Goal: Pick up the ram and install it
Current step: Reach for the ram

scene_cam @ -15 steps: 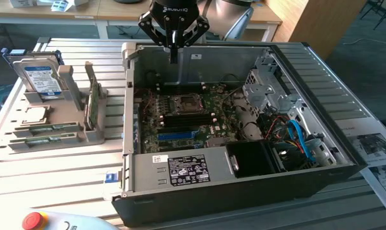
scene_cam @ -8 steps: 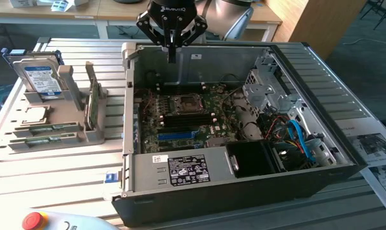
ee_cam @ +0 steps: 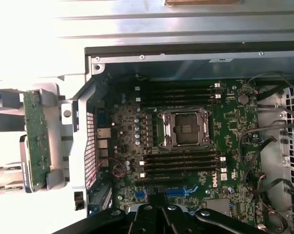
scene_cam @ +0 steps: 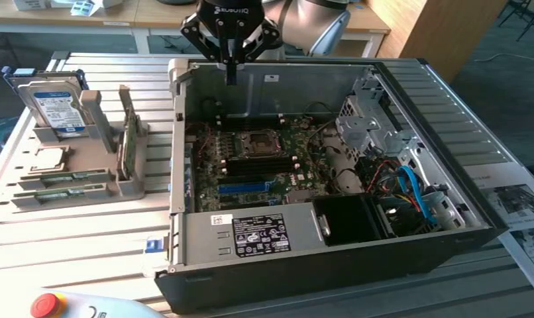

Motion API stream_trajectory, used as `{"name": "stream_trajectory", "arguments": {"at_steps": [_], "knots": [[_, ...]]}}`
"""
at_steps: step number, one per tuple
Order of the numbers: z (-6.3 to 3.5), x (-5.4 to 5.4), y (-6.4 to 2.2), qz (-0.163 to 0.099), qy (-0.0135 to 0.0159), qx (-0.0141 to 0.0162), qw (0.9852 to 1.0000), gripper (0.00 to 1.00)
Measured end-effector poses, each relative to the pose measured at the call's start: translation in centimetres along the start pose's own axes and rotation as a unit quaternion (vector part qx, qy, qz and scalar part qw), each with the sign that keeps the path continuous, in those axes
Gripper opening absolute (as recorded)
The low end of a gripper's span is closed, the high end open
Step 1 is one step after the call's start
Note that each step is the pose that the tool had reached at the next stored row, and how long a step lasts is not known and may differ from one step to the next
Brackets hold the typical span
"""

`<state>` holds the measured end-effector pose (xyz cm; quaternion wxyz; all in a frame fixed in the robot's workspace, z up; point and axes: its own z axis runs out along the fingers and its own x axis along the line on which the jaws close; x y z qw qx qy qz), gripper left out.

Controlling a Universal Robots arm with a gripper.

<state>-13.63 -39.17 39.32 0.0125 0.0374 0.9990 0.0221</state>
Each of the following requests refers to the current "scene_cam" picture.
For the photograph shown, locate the green motherboard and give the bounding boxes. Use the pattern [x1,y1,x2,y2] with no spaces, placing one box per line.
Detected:
[184,114,342,213]

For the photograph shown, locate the teach pendant with red button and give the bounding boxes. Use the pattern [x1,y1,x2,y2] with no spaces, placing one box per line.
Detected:
[0,287,167,318]

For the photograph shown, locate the black open PC case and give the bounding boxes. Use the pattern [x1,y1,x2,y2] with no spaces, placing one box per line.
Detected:
[153,57,510,315]

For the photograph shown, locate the blue disk caddy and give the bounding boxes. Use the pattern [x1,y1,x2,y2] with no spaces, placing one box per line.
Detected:
[0,65,91,100]

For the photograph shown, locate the white floor cable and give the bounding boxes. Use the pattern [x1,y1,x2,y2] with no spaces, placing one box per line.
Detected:
[472,52,511,63]

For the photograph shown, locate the printed paper sheet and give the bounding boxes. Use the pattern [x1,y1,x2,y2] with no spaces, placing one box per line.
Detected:
[498,225,534,299]
[462,163,534,230]

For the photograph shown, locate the blue SATA wire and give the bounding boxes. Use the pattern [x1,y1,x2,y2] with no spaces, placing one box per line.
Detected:
[396,164,440,227]

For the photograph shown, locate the red and black power wires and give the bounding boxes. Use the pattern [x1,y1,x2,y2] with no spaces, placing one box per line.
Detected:
[364,159,416,199]

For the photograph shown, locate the black chair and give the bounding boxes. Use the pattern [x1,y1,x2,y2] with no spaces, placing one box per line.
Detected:
[498,0,534,42]

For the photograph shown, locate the wooden desk with white frame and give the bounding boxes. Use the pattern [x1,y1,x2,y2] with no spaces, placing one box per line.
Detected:
[0,0,392,58]

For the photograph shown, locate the silver CPU chip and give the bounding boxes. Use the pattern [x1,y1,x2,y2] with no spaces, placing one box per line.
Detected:
[31,146,72,170]

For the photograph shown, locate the blue case latch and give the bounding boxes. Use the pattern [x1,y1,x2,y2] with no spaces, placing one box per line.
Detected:
[144,236,168,256]

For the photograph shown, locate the grey parts rack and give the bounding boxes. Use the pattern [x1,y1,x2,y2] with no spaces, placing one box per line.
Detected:
[9,89,151,209]

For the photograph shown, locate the grey power supply unit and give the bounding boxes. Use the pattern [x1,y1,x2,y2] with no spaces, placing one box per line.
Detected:
[181,201,331,266]

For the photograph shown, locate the hard disk with blue label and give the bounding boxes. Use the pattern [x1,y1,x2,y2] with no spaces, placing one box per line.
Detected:
[17,80,91,137]

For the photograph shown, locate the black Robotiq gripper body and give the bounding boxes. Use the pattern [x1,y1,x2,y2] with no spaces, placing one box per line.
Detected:
[195,0,266,40]

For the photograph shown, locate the black RAM slot bank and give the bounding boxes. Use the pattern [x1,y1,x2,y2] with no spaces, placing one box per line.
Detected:
[221,156,299,177]
[216,112,288,131]

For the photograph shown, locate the green RAM stick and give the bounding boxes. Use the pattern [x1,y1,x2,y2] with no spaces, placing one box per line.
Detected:
[33,186,105,200]
[37,170,108,184]

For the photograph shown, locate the silver metal disk bay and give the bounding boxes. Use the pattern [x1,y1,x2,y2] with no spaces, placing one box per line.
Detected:
[334,66,423,159]

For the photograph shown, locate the CPU socket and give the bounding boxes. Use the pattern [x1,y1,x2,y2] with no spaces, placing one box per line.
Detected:
[232,128,287,157]

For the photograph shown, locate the blue expansion slot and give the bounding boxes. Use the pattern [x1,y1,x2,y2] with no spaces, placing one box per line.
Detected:
[216,182,268,195]

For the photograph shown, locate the wooden cabinet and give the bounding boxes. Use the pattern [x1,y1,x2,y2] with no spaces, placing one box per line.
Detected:
[375,0,503,84]

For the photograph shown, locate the white cardboard box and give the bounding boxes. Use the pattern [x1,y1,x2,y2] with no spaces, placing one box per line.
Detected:
[12,0,52,11]

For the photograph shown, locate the green graphics card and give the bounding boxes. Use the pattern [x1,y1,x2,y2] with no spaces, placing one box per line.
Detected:
[117,84,141,180]

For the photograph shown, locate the blue and white box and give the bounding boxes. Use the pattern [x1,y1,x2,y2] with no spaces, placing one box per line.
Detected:
[67,0,97,17]

